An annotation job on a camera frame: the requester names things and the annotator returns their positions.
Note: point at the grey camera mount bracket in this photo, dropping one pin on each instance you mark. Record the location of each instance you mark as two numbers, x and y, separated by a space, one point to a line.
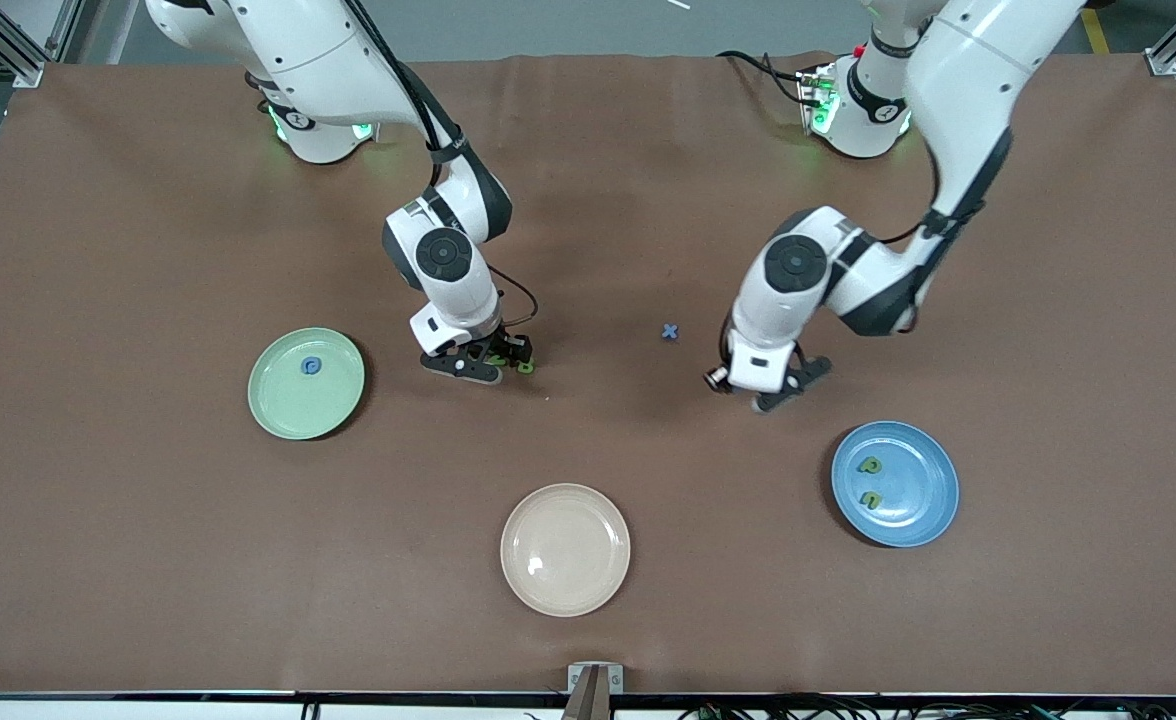
578 678

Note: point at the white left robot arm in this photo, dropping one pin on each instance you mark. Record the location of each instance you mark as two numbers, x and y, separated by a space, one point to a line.
968 80

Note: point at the green letter d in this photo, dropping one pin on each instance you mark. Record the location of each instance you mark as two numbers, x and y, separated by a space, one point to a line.
864 465

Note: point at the blue plate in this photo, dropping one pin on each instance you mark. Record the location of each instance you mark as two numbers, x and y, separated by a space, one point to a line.
913 500

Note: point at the light green plate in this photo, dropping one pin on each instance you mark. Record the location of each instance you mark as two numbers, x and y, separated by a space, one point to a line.
298 405

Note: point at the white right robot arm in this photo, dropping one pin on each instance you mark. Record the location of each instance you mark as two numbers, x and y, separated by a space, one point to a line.
298 50

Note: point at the silver base connector plate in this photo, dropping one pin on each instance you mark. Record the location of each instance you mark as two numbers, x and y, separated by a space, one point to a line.
810 95

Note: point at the beige plate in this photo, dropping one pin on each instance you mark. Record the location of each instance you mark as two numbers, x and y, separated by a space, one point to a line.
565 550

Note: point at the blue letter G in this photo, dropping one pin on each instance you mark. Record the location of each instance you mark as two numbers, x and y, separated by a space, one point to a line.
305 368

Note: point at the brown table mat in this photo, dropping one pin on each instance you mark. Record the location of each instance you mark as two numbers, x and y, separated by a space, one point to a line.
588 220

